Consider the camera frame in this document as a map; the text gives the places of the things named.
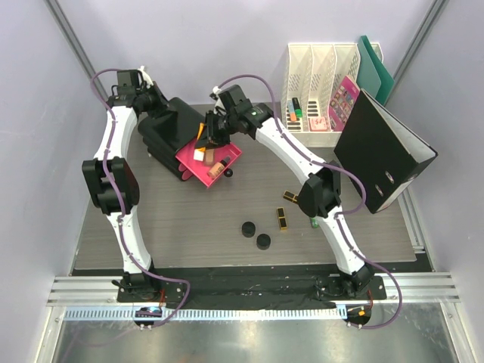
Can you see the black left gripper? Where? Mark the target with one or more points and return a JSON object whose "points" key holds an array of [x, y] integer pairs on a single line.
{"points": [[157, 103]]}

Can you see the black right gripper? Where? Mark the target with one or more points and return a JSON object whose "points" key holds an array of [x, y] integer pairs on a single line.
{"points": [[209, 138]]}

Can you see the orange cream tube white cap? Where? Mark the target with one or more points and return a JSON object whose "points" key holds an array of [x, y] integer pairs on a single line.
{"points": [[199, 152]]}

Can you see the peach foundation bottle black cap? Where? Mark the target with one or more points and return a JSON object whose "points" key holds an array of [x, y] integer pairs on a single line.
{"points": [[218, 167]]}

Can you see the black drawer cabinet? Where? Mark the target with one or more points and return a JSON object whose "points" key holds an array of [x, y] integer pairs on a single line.
{"points": [[166, 134]]}

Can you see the beige foundation bottle black pump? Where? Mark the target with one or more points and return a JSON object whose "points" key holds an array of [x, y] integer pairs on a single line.
{"points": [[209, 156]]}

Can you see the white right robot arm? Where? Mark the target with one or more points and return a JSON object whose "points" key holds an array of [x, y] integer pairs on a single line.
{"points": [[319, 196]]}

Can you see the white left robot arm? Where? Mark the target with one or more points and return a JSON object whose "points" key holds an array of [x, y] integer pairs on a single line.
{"points": [[112, 186]]}

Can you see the gold black lipstick upper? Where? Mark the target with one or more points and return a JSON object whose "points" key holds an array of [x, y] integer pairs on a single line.
{"points": [[292, 197]]}

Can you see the gold black lipstick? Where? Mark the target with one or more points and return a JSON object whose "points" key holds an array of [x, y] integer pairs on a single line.
{"points": [[292, 197], [282, 221]]}

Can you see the gold black lipstick lower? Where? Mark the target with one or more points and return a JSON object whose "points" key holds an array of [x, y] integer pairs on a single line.
{"points": [[282, 221]]}

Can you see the pink sticky note pad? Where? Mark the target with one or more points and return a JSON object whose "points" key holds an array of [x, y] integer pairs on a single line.
{"points": [[318, 124]]}

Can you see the black round compact right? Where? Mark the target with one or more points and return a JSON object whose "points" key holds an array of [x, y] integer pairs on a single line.
{"points": [[263, 241]]}

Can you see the white mesh file organizer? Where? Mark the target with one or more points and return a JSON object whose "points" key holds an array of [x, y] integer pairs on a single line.
{"points": [[312, 74]]}

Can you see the pink sticker booklet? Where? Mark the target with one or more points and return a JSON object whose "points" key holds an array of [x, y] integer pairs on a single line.
{"points": [[342, 102]]}

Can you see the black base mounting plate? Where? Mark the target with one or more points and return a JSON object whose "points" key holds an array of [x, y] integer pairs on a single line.
{"points": [[258, 287]]}

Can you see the teal plastic folder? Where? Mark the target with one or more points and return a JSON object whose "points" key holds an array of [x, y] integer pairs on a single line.
{"points": [[373, 76]]}

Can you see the black lever arch binder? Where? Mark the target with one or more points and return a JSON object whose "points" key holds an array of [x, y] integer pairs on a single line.
{"points": [[381, 151]]}

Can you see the aluminium frame rail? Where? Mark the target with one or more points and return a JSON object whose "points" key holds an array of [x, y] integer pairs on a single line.
{"points": [[95, 298]]}

